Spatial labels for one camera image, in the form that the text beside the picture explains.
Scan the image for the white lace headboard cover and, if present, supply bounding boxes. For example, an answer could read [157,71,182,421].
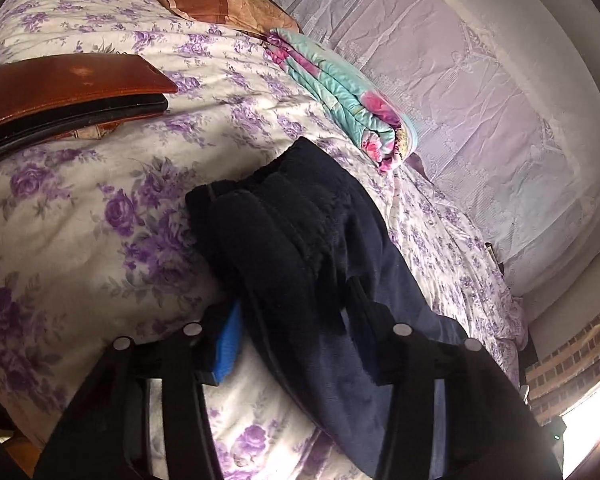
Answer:
[275,0,600,298]

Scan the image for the folded teal pink floral quilt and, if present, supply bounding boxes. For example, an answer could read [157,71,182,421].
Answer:
[265,28,418,174]

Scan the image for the purple floral bedspread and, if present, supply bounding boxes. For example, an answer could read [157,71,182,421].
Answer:
[0,0,531,480]

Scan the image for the navy blue sweatpants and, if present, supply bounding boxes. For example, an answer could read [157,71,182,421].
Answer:
[185,138,466,474]

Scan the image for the brick pattern wall panel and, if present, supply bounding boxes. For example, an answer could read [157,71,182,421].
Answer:
[524,313,600,425]

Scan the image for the brown leather pillow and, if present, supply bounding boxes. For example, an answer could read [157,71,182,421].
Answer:
[157,0,301,38]

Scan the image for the brown leather wallet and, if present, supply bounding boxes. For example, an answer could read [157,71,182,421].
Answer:
[0,53,178,159]

